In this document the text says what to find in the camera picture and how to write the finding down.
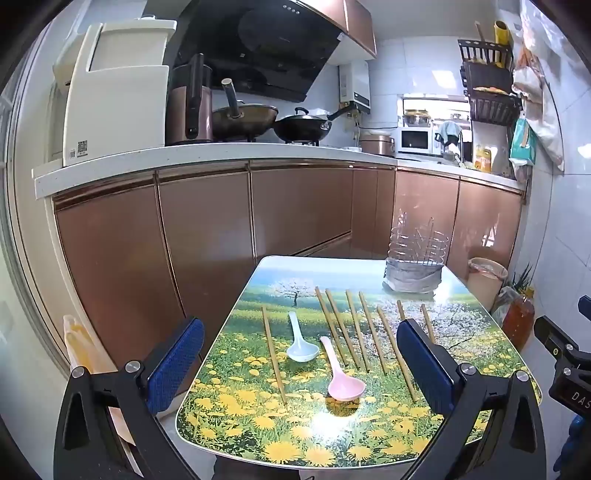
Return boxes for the white microwave oven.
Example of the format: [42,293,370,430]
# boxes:
[397,127,443,156]

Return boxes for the amber oil jug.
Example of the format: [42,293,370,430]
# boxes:
[502,287,536,352]

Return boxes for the teal tissue pack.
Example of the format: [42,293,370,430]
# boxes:
[509,117,537,168]

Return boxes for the steel pot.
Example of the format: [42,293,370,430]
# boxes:
[403,108,433,127]

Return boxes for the kitchen window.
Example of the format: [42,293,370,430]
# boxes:
[398,93,472,134]

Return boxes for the blue cloth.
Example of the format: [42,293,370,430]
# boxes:
[434,120,464,145]

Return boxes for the brass wok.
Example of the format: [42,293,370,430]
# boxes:
[211,78,280,140]

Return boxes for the brown rice cooker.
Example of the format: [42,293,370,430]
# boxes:
[359,131,396,158]

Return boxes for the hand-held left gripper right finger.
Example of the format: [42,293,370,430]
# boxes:
[396,318,548,480]

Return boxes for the brown wall cabinet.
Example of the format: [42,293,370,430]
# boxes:
[295,0,378,60]

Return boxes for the gas stove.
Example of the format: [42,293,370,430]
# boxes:
[166,136,324,149]

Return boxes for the white water heater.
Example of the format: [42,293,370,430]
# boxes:
[338,60,372,116]

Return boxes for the white plastic storage bin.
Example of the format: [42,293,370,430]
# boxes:
[52,21,178,168]

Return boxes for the brown kitchen base cabinets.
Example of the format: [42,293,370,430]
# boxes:
[51,159,525,398]

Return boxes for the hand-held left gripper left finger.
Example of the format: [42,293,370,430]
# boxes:
[54,316,205,480]

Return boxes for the black wok with lid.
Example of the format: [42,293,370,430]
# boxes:
[272,106,357,144]

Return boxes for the person's blue clothing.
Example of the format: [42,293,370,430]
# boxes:
[561,413,591,472]

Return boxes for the beige trash bin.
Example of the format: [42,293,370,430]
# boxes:
[468,257,509,301]

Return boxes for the hanging white plastic bags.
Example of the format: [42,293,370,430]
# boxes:
[510,44,566,171]

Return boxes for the light blue soup spoon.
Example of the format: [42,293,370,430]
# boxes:
[286,311,320,363]

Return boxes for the green onions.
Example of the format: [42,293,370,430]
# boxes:
[510,262,534,292]

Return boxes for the pink soup spoon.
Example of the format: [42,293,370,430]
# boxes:
[320,336,367,402]

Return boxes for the brown electric kettle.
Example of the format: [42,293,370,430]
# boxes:
[165,53,215,145]

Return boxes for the black range hood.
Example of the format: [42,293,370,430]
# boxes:
[173,0,347,103]

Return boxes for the white kitchen countertop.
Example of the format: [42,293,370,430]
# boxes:
[31,141,527,200]

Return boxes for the black dish rack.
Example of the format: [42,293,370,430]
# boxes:
[457,38,523,134]

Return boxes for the wire utensil holder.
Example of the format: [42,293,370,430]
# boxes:
[383,211,451,295]

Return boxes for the yellow oil bottle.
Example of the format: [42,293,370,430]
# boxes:
[473,144,493,174]

